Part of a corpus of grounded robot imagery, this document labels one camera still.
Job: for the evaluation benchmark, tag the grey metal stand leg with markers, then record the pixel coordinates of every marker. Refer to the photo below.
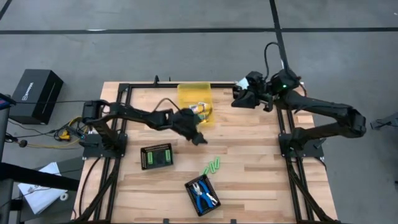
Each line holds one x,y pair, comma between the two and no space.
388,121

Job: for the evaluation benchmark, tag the black table edge clamp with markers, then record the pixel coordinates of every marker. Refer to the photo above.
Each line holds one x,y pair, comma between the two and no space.
233,221
166,221

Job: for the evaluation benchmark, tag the black metal table frame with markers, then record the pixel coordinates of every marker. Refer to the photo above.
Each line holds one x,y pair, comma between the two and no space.
143,85

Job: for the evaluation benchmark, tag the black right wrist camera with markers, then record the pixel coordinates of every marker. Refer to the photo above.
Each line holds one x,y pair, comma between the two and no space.
255,79

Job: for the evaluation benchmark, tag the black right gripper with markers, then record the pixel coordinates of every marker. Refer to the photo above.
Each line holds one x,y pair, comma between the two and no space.
265,96

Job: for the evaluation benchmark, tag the white paper sheets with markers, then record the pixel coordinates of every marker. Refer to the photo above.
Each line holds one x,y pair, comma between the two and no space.
37,196

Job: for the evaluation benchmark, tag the black slotted plastic basket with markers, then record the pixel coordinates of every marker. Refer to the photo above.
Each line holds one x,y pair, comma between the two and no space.
158,157
189,186

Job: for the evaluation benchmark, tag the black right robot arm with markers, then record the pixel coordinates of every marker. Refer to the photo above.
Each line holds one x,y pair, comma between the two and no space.
326,109

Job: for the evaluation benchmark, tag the black side desk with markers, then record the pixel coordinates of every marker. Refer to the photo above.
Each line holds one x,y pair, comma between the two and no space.
31,177

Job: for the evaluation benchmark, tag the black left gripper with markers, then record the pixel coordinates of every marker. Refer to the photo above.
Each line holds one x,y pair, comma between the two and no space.
185,123

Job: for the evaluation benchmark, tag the black round plug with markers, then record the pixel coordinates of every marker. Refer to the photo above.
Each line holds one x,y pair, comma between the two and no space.
22,143

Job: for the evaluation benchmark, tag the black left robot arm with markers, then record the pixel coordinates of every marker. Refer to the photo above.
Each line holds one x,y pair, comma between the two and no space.
133,113

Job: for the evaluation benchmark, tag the yellow connector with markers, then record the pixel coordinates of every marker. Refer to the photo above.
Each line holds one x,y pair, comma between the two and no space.
64,136

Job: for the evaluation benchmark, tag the yellow translucent plastic bin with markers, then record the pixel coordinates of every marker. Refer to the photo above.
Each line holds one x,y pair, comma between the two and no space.
192,93

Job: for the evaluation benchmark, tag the black box with white logo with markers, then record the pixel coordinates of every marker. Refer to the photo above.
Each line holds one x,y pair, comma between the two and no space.
34,96

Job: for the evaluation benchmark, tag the white tape roll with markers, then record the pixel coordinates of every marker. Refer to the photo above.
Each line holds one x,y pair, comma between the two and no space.
61,197

